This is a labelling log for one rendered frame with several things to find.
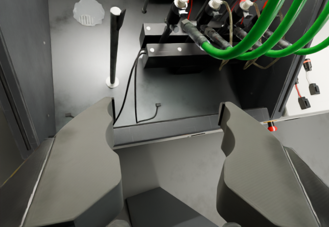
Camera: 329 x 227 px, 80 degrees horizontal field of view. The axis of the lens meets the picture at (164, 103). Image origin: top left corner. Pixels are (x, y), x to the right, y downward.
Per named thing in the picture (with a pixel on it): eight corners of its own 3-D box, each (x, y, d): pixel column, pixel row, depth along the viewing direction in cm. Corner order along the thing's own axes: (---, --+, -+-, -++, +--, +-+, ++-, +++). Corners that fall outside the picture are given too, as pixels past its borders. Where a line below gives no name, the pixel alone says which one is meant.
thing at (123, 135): (60, 155, 58) (43, 157, 43) (59, 140, 59) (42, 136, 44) (239, 126, 76) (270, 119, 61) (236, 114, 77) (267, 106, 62)
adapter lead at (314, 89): (315, 95, 64) (321, 93, 62) (310, 95, 64) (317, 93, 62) (306, 60, 67) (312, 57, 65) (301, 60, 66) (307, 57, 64)
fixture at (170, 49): (140, 77, 66) (148, 56, 51) (135, 49, 68) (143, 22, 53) (227, 71, 76) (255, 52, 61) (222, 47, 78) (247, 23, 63)
